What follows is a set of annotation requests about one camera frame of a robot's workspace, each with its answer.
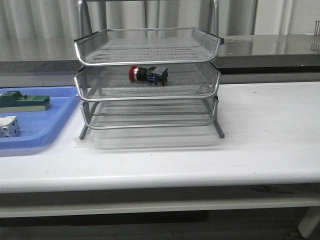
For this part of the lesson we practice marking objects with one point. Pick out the red emergency stop button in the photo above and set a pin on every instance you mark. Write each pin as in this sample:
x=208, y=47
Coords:
x=153, y=75

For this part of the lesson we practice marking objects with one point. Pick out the mesh tray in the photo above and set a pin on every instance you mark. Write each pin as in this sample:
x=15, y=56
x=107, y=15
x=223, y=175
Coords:
x=112, y=47
x=185, y=80
x=124, y=114

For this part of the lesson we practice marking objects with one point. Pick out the grey stone counter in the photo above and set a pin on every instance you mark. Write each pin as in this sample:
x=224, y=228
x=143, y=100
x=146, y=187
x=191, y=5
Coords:
x=240, y=54

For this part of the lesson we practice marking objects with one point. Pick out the blue plastic tray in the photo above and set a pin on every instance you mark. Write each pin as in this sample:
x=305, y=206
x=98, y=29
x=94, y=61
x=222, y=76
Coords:
x=38, y=129

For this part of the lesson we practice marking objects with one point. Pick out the green terminal block module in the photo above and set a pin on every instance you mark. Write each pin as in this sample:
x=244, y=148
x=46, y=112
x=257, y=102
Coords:
x=15, y=101

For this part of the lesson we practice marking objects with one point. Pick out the white terminal block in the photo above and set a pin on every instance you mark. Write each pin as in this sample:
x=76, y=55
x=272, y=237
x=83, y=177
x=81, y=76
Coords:
x=9, y=127

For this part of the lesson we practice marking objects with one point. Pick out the grey pleated curtain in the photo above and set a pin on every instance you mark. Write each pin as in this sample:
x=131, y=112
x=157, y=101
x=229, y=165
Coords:
x=52, y=19

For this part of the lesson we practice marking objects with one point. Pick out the white table leg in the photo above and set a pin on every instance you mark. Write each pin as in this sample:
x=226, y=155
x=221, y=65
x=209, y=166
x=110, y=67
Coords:
x=309, y=222

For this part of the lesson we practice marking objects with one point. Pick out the grey metal rack frame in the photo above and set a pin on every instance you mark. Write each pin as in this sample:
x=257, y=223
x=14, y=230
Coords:
x=213, y=15

